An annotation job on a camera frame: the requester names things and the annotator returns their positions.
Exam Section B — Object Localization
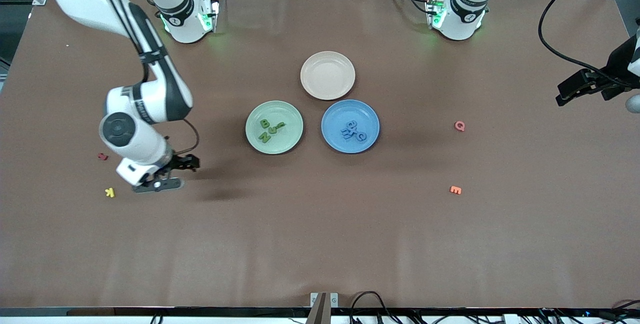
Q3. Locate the brown camera pole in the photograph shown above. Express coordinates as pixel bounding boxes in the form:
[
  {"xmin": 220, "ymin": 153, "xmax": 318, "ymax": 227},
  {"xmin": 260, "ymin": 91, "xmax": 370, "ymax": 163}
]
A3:
[{"xmin": 305, "ymin": 292, "xmax": 328, "ymax": 324}]

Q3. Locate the brown table cover sheet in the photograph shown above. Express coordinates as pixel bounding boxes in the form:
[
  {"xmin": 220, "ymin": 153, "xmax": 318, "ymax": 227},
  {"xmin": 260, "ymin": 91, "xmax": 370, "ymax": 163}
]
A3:
[{"xmin": 0, "ymin": 0, "xmax": 640, "ymax": 310}]

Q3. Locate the grey metal bracket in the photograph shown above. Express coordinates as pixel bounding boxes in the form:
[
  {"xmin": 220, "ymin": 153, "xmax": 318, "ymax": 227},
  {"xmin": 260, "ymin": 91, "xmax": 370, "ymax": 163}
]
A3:
[{"xmin": 310, "ymin": 292, "xmax": 339, "ymax": 309}]

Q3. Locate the green plate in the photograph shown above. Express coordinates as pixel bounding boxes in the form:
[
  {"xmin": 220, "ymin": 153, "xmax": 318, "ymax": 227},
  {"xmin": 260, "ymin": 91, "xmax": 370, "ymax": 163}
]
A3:
[{"xmin": 245, "ymin": 100, "xmax": 305, "ymax": 155}]

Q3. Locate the black looped cable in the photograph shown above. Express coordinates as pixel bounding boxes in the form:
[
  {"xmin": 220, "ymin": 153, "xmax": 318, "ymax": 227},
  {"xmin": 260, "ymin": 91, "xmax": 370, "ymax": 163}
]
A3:
[{"xmin": 350, "ymin": 291, "xmax": 396, "ymax": 324}]

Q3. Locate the blue plate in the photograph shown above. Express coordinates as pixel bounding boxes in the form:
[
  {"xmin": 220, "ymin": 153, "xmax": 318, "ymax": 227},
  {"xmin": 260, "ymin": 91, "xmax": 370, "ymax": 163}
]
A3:
[{"xmin": 321, "ymin": 99, "xmax": 381, "ymax": 155}]

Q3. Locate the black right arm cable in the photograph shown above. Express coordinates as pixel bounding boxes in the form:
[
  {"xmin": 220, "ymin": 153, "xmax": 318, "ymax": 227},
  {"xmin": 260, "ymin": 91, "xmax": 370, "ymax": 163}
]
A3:
[{"xmin": 90, "ymin": 0, "xmax": 200, "ymax": 157}]

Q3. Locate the beige plate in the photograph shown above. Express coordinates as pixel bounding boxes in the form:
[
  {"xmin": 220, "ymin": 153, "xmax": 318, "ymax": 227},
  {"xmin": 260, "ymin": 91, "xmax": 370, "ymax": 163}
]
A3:
[{"xmin": 300, "ymin": 51, "xmax": 357, "ymax": 101}]

